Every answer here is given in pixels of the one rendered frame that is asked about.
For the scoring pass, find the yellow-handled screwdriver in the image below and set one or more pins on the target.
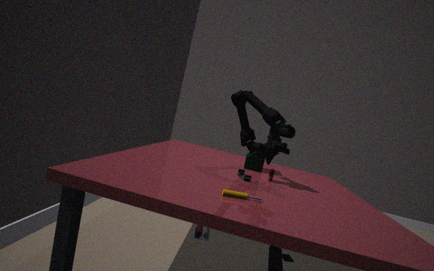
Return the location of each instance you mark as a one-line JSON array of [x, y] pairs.
[[240, 195]]

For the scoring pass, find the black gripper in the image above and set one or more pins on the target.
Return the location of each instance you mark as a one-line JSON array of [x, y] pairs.
[[268, 151]]

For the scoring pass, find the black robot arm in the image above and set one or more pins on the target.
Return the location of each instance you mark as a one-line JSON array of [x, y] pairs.
[[270, 116]]

